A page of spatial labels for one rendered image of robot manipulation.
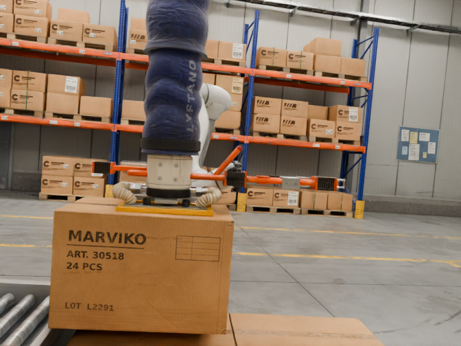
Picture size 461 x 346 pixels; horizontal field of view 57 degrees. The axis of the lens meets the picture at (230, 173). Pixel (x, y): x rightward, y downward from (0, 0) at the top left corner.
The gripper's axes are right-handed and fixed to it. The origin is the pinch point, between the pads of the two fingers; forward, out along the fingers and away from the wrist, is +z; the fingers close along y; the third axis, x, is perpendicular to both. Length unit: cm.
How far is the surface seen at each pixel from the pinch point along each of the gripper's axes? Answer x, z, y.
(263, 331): -15, -3, 61
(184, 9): 25, 12, -58
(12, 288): 93, -31, 58
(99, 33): 214, -697, -225
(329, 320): -48, -18, 61
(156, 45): 34, 10, -45
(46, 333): 62, 21, 54
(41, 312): 74, -13, 61
